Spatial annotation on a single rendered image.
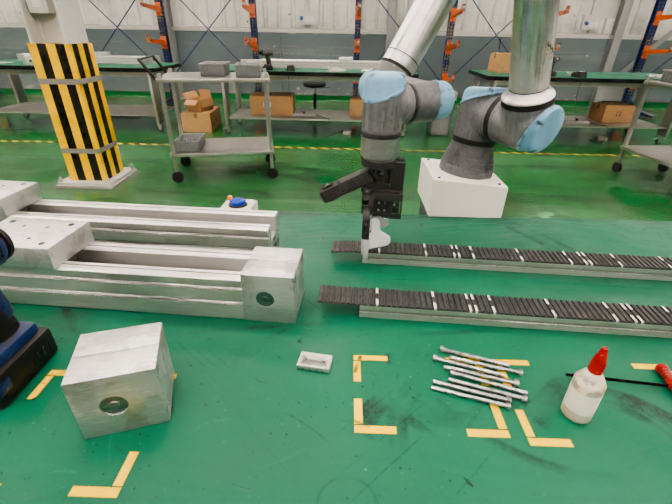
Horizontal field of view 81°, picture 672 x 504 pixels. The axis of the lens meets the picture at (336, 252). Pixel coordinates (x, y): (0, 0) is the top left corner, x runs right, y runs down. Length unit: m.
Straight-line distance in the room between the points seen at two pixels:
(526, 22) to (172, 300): 0.87
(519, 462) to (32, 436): 0.60
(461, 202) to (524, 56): 0.37
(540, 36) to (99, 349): 0.96
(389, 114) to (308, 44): 7.52
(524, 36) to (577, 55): 8.24
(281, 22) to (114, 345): 7.93
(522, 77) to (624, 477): 0.76
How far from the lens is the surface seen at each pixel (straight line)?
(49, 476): 0.61
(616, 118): 6.54
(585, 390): 0.61
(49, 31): 4.12
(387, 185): 0.81
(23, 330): 0.73
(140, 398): 0.57
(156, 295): 0.76
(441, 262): 0.90
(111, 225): 0.98
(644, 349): 0.84
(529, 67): 1.02
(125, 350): 0.57
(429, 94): 0.81
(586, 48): 9.30
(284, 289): 0.67
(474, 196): 1.14
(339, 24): 8.22
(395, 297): 0.72
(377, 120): 0.75
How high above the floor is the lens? 1.23
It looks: 29 degrees down
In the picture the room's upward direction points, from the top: 1 degrees clockwise
